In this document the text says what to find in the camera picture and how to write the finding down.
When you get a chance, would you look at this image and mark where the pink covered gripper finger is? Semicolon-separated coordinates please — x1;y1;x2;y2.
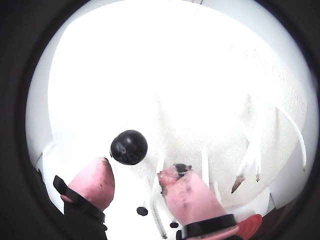
53;156;116;240
157;162;240;240

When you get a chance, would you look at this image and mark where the red collapsible cup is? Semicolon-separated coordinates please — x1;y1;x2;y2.
236;213;263;237

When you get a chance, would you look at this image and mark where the white foam board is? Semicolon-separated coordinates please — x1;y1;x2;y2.
47;4;310;213

